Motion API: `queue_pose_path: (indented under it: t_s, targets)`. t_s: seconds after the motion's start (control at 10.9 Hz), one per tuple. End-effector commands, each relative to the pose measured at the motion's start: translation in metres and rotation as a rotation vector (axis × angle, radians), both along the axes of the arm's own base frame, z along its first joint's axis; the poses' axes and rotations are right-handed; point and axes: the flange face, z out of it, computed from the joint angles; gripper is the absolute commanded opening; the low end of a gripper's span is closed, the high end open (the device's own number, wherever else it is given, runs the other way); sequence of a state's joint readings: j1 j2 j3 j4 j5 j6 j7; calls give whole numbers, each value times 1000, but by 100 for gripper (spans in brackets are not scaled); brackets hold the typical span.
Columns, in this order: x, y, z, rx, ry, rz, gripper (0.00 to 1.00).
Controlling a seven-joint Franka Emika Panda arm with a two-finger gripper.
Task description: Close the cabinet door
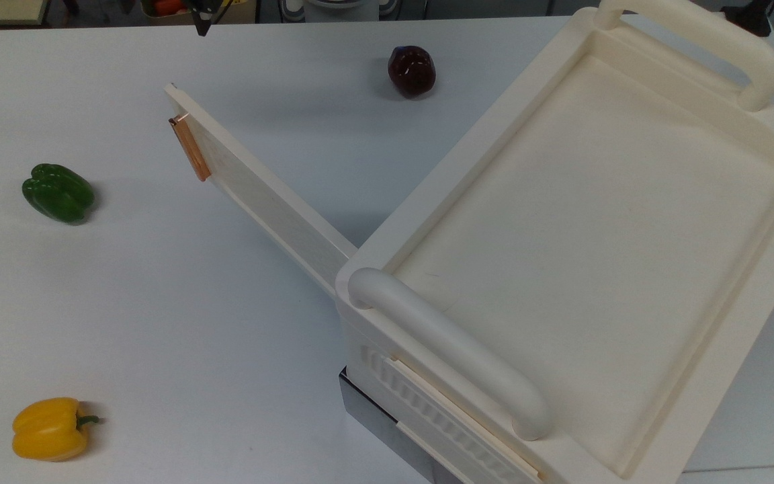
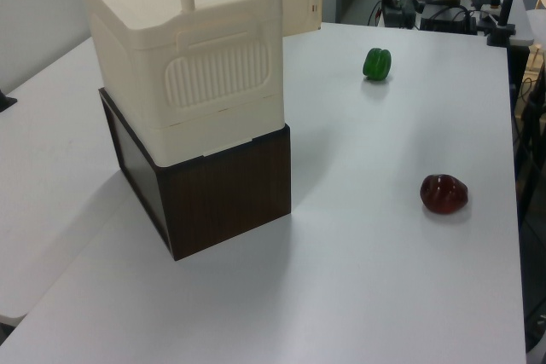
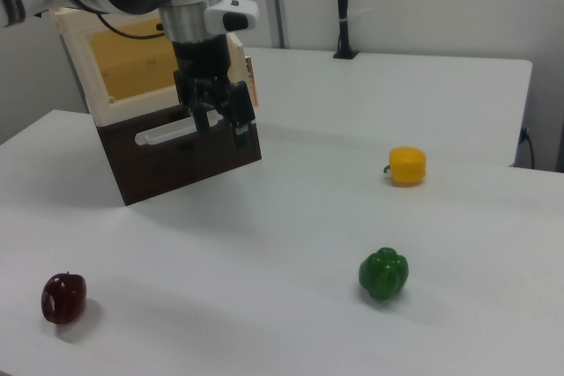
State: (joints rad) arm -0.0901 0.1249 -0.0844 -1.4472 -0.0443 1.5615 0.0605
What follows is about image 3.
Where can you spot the dark red toy apple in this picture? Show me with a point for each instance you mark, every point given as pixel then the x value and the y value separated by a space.
pixel 64 298

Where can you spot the cream cabinet door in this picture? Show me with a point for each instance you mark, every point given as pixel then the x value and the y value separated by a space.
pixel 252 81

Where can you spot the cream toy cabinet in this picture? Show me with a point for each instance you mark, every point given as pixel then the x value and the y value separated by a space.
pixel 99 105

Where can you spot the green toy bell pepper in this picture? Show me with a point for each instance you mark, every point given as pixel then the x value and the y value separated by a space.
pixel 383 273

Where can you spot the yellow toy bell pepper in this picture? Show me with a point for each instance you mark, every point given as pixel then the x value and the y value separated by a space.
pixel 408 166

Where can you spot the dark brown drawer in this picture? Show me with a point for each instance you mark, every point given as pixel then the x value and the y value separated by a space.
pixel 176 169

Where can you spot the black pole with clamp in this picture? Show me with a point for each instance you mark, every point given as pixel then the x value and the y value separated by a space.
pixel 344 6

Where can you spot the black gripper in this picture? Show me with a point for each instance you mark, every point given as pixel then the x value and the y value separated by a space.
pixel 202 56

